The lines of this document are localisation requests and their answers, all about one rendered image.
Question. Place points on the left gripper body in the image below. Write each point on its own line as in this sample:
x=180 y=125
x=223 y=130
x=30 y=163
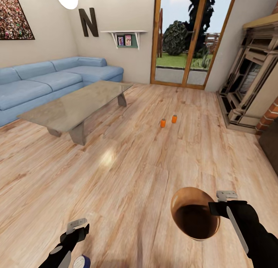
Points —
x=76 y=236

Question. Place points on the door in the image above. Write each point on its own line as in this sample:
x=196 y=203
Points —
x=187 y=36

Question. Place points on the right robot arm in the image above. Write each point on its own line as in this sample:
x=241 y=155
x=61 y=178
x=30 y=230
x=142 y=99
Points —
x=259 y=245

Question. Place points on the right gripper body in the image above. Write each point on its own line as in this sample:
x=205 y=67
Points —
x=216 y=209

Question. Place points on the sofa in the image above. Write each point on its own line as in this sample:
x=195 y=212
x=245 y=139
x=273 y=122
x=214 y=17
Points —
x=25 y=87

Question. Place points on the trash can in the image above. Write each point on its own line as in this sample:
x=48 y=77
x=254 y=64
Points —
x=192 y=215

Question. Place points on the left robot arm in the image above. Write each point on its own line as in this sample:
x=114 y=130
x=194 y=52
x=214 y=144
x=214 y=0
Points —
x=60 y=256

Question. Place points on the decorative sign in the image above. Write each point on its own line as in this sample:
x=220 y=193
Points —
x=86 y=21

